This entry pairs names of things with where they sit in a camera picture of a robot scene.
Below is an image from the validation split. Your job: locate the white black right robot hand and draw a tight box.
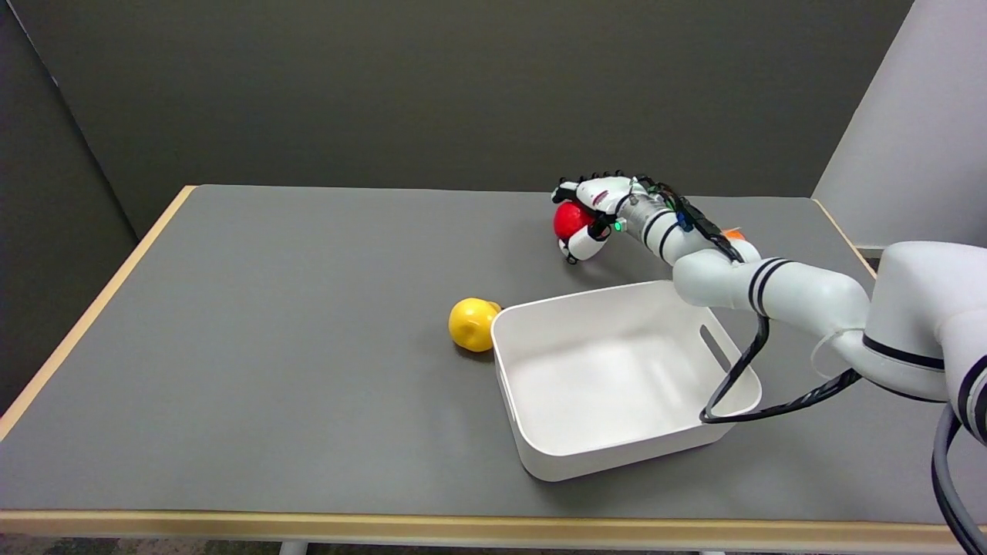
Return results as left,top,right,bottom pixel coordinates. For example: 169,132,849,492
551,171,645,265

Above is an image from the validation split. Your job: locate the red tomato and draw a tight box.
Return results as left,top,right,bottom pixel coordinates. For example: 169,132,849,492
553,202,597,241

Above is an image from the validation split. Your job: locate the yellow round fruit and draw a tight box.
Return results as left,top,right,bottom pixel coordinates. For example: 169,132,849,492
448,298,503,354

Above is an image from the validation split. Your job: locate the white plastic bin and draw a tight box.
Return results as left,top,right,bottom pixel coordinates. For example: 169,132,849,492
490,281,763,483

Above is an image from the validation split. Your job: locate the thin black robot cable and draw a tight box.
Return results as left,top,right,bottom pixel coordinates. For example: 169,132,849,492
640,177,863,425

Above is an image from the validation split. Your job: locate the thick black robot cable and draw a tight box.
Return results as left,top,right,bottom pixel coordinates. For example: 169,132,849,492
931,402,987,555

